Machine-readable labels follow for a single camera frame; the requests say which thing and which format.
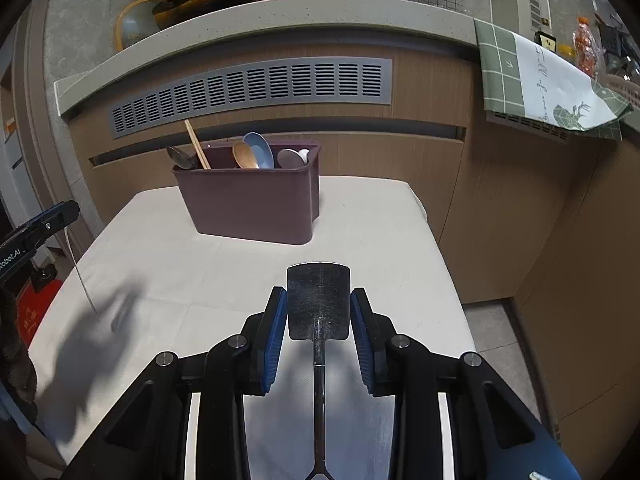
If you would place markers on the maroon plastic utensil holder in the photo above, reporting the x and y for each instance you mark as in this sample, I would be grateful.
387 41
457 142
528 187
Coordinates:
250 205

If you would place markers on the short grey vent grille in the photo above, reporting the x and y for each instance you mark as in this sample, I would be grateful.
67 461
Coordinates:
525 127

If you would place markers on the white wall panel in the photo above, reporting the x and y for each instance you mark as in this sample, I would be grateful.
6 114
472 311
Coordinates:
535 0

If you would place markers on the black plastic crate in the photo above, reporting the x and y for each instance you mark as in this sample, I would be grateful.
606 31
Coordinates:
614 35

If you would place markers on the white tablecloth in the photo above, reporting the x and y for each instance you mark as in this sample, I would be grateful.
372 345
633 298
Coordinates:
200 270

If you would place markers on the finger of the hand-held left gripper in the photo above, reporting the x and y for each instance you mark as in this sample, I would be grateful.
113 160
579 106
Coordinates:
55 217

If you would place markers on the beige stone counter ledge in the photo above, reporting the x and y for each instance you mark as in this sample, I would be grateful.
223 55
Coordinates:
250 17

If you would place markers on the pink plastic basket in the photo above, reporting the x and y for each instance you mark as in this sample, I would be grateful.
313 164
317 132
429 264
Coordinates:
622 91

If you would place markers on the green checked towel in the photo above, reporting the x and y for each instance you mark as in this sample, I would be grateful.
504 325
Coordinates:
540 85

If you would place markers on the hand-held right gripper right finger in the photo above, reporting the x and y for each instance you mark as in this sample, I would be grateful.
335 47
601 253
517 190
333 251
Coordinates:
363 342

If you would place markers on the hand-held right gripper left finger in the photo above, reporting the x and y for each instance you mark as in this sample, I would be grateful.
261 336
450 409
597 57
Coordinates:
273 342

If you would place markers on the wooden chopstick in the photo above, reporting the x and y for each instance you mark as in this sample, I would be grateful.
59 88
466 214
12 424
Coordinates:
196 145

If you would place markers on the wooden spoon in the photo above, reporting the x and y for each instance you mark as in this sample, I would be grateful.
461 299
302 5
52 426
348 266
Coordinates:
244 156

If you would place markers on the long grey vent grille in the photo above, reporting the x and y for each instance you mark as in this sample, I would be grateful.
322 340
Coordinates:
250 92

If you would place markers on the metal shovel-shaped spoon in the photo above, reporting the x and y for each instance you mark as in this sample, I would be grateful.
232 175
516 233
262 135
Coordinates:
318 300

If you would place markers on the blue spoon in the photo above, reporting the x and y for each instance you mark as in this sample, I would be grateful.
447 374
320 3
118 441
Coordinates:
264 152

